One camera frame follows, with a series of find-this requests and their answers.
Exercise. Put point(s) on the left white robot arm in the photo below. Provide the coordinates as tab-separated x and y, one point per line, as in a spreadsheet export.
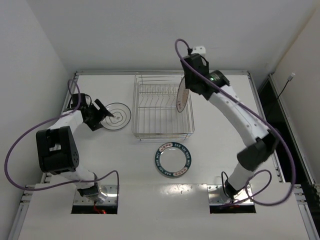
57	150

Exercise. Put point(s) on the clear plate black rim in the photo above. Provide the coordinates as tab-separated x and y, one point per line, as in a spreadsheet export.
120	119

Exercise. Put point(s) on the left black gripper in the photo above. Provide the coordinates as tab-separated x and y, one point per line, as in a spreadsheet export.
96	116

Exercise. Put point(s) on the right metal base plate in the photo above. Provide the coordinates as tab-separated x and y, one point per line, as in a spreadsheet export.
216	197

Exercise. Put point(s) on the metal base plate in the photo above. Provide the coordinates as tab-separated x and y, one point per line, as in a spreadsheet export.
107	197
216	197

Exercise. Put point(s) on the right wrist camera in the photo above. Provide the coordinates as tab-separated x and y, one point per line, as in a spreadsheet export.
201	50

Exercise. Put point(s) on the metal wire dish rack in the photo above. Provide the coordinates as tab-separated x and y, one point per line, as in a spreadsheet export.
154	109

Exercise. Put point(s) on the orange sunburst pattern plate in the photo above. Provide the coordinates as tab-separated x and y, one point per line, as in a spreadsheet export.
182	96

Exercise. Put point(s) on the green rim lettered plate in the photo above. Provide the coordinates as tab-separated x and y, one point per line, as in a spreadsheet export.
172	159

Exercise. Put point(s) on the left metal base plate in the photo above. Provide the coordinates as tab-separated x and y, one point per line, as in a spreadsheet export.
107	197

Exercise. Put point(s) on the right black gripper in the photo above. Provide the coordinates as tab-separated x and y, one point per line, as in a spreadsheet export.
191	81

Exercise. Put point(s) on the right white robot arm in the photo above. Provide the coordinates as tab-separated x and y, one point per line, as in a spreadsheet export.
259	142

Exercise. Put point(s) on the black cable white plug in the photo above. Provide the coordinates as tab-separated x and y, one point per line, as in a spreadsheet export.
289	79

